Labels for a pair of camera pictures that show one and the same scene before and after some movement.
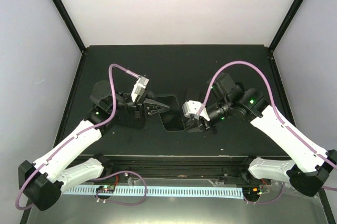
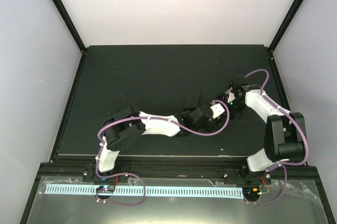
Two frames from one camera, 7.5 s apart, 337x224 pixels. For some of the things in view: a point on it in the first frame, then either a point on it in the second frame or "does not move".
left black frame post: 56,0 does not move
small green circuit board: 105,189 does not move
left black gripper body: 138,107 -> 210,127
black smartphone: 172,119 -> 192,99
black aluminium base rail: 225,169 does not move
